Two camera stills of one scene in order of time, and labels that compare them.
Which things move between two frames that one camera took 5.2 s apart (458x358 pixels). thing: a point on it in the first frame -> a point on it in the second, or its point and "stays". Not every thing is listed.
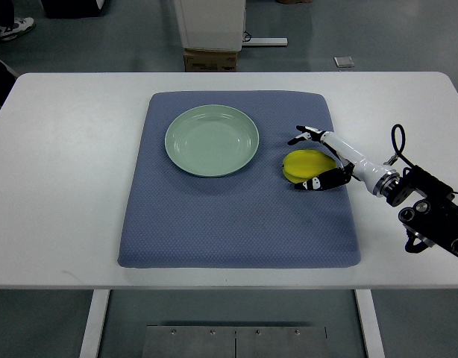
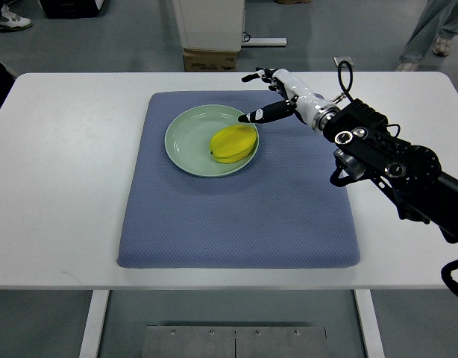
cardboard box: [208, 60] stays
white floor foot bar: [249, 41] stays
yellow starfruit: [300, 165] -> [233, 144]
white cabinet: [216, 25] stays
